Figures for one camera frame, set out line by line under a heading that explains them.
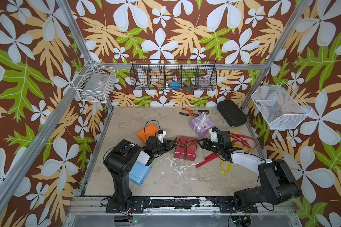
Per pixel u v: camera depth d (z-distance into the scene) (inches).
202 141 33.0
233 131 41.5
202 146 32.4
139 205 28.9
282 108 32.1
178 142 35.2
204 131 37.7
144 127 39.5
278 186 17.2
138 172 30.9
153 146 30.4
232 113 42.4
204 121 39.9
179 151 33.9
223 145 28.2
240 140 38.7
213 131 32.8
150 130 38.4
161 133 34.7
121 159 20.6
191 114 45.3
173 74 38.5
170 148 32.8
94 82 33.7
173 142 33.9
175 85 36.8
